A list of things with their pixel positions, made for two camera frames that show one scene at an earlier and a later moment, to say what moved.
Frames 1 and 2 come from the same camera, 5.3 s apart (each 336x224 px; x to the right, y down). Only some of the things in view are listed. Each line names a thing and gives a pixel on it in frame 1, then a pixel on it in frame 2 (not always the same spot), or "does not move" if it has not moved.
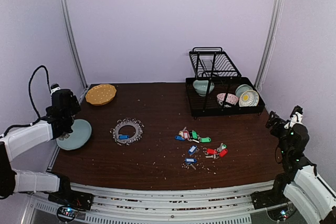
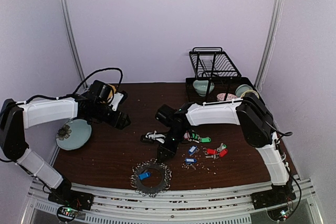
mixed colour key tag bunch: [190, 135] does not move
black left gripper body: [75, 107] to [100, 114]
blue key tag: [124, 137] to [143, 176]
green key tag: [205, 139] does not move
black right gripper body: [274, 121] to [169, 146]
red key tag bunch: [221, 151] does not move
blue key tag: [192, 150] does not move
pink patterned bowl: [230, 98] does not move
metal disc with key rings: [128, 121] to [140, 187]
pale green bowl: [242, 88] does not move
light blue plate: [81, 133] does not move
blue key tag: [189, 161] does not move
